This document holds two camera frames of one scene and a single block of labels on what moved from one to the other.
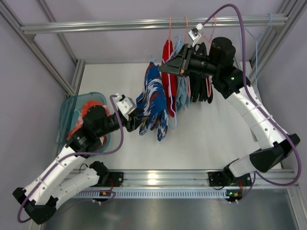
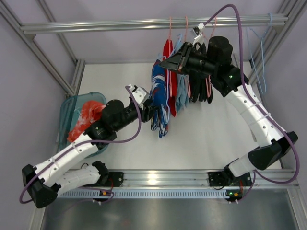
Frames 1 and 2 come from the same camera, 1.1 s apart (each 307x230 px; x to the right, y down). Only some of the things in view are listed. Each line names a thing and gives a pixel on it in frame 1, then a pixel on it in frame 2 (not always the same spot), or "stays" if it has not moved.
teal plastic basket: (72, 107) stays
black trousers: (201, 86) stays
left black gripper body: (132, 120) to (146, 110)
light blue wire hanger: (169, 84) to (165, 56)
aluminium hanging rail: (153, 25) stays
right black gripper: (183, 61) stays
